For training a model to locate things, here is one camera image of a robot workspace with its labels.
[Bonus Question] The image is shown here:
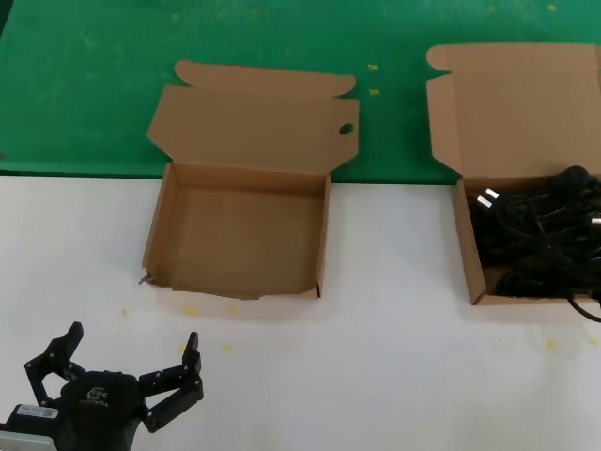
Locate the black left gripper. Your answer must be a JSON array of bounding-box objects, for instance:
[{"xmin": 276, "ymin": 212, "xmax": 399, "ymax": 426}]
[{"xmin": 23, "ymin": 321, "xmax": 206, "ymax": 451}]

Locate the cardboard box with round hole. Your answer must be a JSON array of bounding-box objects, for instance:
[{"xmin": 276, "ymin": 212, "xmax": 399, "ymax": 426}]
[{"xmin": 139, "ymin": 59, "xmax": 361, "ymax": 301}]

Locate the plain open cardboard box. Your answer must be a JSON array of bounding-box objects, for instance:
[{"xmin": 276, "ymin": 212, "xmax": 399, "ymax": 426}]
[{"xmin": 425, "ymin": 43, "xmax": 601, "ymax": 306}]

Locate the green table mat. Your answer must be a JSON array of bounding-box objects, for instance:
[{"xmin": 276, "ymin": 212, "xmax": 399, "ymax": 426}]
[{"xmin": 0, "ymin": 0, "xmax": 601, "ymax": 185}]

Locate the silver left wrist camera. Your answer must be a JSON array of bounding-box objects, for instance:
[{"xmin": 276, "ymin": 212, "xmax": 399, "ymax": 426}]
[{"xmin": 0, "ymin": 403, "xmax": 60, "ymax": 451}]

